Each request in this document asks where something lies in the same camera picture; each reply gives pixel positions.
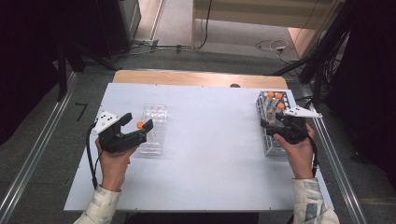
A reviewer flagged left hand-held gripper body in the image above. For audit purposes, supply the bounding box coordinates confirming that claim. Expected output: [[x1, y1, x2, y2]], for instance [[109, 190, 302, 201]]
[[92, 110, 148, 154]]

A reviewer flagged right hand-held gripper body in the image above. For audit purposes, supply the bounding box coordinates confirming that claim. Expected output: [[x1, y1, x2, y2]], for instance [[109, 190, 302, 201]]
[[267, 106, 323, 146]]

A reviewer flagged clear plastic tube rack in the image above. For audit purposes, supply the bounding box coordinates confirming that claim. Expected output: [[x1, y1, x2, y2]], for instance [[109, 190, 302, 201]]
[[135, 104, 169, 157]]

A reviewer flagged metal wire tube rack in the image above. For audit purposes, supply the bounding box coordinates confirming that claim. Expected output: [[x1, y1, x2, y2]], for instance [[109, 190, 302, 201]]
[[255, 90, 304, 158]]

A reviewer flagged person's left hand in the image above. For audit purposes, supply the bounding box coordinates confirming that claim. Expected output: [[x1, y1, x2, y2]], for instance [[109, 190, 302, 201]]
[[94, 138, 138, 191]]

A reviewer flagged person's right hand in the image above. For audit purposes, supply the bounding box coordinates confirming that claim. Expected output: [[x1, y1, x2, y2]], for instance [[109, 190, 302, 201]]
[[274, 124, 316, 180]]

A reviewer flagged white table board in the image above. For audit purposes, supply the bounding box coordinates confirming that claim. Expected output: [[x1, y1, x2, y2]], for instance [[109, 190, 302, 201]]
[[64, 82, 334, 213]]

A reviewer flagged wooden table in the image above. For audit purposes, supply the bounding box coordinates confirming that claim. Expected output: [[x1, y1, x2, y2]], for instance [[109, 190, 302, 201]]
[[111, 69, 289, 91]]

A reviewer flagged grey power strip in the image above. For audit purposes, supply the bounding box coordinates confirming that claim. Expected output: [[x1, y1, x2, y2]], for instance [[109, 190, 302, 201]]
[[134, 37, 160, 49]]

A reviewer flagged dark curtain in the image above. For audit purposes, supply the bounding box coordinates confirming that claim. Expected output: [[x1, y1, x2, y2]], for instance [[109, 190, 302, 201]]
[[325, 0, 396, 188], [0, 0, 97, 147]]

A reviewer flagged black cabinet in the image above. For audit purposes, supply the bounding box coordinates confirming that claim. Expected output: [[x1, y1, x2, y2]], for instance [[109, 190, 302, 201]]
[[92, 0, 142, 59]]

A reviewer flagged light wooden furniture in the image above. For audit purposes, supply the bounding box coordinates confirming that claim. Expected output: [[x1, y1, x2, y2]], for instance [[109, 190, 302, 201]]
[[191, 0, 344, 59]]

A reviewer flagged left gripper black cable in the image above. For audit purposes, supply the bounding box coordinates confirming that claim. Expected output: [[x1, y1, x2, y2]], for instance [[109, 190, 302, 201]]
[[86, 121, 104, 190]]

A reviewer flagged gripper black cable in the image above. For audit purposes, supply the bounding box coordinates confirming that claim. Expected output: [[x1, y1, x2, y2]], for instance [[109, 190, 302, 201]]
[[281, 119, 320, 178], [86, 121, 104, 190]]

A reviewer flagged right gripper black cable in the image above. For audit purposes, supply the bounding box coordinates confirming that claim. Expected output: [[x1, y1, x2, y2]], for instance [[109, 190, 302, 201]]
[[281, 119, 320, 178]]

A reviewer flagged aluminium floor rail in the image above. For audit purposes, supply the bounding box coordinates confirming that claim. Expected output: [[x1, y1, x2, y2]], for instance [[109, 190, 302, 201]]
[[0, 71, 78, 224], [300, 83, 368, 224]]

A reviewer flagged black metal stand with cables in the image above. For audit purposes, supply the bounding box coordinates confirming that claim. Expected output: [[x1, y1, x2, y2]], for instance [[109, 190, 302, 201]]
[[270, 0, 353, 106]]

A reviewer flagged white floor cable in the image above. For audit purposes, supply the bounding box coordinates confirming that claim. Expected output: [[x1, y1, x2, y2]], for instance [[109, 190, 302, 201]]
[[255, 38, 300, 64]]

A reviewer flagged hanging black cable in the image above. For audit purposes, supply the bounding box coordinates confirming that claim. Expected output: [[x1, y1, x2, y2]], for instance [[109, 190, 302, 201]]
[[192, 0, 214, 50]]

